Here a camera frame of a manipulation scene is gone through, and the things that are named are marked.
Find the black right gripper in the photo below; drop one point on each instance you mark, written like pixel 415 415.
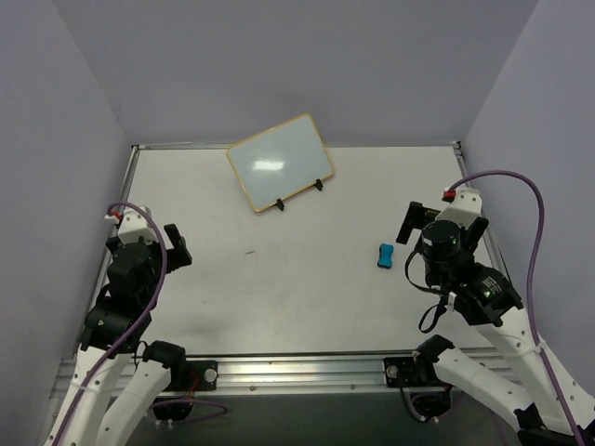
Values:
pixel 410 223

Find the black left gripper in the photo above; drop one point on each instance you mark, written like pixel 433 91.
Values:
pixel 176 243

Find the blue whiteboard eraser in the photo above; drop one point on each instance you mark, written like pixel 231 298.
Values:
pixel 385 252

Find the yellow framed whiteboard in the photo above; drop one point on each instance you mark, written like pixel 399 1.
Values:
pixel 281 162

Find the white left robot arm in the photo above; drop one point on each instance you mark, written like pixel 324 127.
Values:
pixel 112 333

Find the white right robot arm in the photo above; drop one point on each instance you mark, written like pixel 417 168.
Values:
pixel 544 405

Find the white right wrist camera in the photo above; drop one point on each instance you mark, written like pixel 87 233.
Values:
pixel 464 205

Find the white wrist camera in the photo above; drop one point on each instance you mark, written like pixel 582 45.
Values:
pixel 464 205
pixel 131 226

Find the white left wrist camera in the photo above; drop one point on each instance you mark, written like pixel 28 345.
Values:
pixel 131 226

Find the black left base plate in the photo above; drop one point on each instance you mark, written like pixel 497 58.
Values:
pixel 196 376

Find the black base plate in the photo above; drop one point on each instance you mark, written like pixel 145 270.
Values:
pixel 196 376
pixel 405 371

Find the black wire easel stand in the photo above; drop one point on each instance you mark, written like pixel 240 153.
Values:
pixel 300 195

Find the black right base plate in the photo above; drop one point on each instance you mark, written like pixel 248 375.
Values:
pixel 405 371

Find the aluminium front rail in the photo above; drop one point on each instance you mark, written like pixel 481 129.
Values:
pixel 241 375

